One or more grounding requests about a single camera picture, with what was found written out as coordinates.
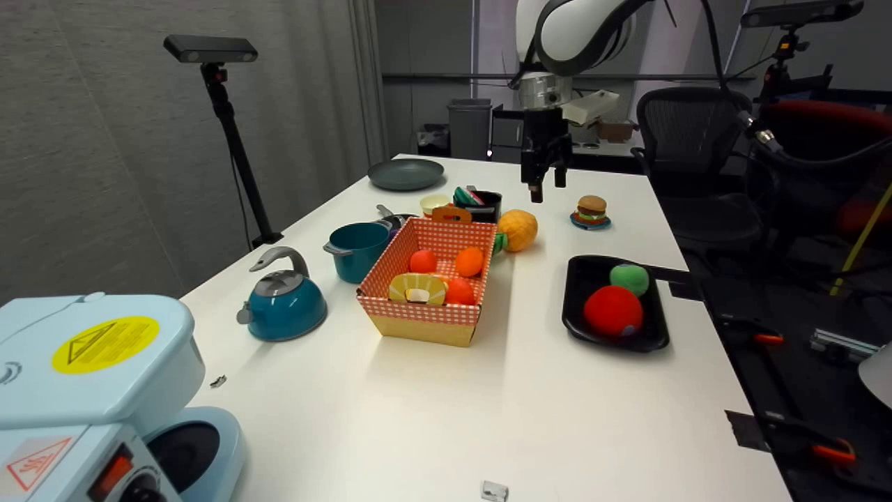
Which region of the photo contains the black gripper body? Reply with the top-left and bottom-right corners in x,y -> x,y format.
519,103 -> 575,174

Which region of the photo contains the orange pineapple plush toy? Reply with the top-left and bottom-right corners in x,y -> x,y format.
491,207 -> 544,260

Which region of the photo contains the watermelon slice plush toy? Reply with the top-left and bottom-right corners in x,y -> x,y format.
449,185 -> 481,212

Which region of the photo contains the toy burger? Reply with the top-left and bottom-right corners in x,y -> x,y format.
568,193 -> 612,235

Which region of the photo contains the black cooking pot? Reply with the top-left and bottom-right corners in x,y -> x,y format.
466,188 -> 508,225

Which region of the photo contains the orange toy dish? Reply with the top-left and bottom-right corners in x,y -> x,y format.
424,205 -> 476,225

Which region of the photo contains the orange plush ball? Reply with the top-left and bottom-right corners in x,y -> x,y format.
439,273 -> 480,309
403,246 -> 442,277
449,242 -> 488,281

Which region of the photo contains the green plush pear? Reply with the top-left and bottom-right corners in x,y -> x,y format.
607,260 -> 654,298

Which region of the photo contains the red plush ball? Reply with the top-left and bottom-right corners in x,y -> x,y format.
580,281 -> 649,340

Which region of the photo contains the yellow lemon slice toy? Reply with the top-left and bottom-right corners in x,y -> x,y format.
384,271 -> 451,309

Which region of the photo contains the red checkered cardboard box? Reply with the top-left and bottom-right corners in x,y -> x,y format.
353,214 -> 502,352

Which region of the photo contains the teal toy pot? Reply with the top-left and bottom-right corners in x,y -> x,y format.
321,217 -> 398,288

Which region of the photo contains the teal toy kettle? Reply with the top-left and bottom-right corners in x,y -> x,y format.
235,242 -> 331,347

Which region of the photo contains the light blue toy oven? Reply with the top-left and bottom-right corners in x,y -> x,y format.
0,290 -> 253,502

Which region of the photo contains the pale yellow bowl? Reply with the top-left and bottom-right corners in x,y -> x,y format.
419,189 -> 458,221

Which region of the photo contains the black plastic tray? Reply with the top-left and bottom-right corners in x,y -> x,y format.
561,251 -> 674,354

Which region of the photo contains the dark grey plate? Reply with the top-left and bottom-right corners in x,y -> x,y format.
366,157 -> 449,196

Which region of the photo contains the black mesh office chair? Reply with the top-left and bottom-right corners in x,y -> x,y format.
632,83 -> 775,256

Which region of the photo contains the red black chair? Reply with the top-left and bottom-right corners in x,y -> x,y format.
756,89 -> 892,246

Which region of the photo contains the yellow rod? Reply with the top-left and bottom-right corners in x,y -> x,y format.
827,179 -> 892,301

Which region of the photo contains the black tape strip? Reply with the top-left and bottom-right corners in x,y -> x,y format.
724,408 -> 775,456

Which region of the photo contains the white round object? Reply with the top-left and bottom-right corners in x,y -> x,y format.
856,338 -> 892,414

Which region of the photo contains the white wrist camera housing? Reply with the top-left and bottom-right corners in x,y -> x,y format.
561,86 -> 623,128

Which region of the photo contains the black clamp orange handle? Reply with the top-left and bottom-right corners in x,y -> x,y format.
713,316 -> 789,354
764,415 -> 863,475

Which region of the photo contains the black camera on tripod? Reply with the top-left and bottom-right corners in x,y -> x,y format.
739,0 -> 867,32

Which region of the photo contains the black camera stand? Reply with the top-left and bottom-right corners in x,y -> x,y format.
197,61 -> 283,251

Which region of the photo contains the black stereo camera bar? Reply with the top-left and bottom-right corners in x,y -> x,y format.
161,34 -> 261,68

